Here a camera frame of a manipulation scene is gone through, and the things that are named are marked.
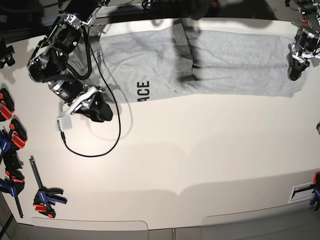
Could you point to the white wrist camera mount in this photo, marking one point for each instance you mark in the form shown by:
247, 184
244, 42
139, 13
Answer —
83, 101

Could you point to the blue red clamp middle left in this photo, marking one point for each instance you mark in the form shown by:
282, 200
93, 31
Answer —
13, 140

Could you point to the white label sticker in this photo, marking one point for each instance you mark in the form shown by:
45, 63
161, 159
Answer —
301, 192

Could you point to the blue clamp lower left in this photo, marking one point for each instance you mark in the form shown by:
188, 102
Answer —
14, 181

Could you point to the blue clamp right edge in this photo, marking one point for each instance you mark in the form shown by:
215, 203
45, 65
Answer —
316, 190

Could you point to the dark object right edge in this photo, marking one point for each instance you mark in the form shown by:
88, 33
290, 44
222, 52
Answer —
318, 128

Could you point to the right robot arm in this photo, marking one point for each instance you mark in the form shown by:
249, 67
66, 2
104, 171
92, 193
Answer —
49, 61

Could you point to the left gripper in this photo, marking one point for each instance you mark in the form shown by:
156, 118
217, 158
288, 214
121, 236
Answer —
306, 46

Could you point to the grey T-shirt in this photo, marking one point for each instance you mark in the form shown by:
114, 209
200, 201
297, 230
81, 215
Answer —
180, 61

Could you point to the blue bar clamp on table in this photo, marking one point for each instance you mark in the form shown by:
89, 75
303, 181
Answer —
45, 198

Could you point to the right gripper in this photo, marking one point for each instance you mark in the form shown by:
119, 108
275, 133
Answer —
68, 89

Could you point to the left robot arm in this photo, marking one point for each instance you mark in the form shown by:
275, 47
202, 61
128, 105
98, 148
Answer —
310, 12

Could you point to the red black clamp top left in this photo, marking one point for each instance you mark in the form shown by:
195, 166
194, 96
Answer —
7, 106

